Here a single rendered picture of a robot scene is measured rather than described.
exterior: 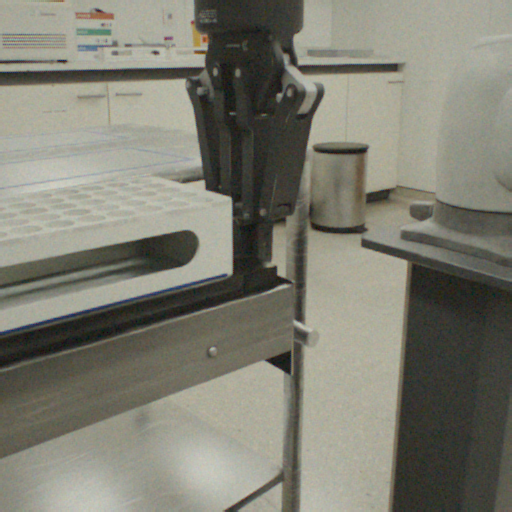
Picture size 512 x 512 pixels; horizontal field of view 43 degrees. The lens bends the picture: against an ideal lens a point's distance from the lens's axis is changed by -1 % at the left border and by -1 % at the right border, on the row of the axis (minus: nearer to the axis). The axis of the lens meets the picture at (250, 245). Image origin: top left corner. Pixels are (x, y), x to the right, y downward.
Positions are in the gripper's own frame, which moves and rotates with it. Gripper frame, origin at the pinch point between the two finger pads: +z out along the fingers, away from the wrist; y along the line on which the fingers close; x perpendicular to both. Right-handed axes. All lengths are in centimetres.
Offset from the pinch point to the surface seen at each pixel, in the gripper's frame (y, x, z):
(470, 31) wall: -184, 309, -25
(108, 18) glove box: -269, 128, -30
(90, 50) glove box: -270, 118, -15
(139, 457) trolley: -50, 16, 52
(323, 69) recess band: -234, 243, -4
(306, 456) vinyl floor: -61, 67, 80
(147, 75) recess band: -234, 128, -4
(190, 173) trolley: -27.7, 13.4, -1.2
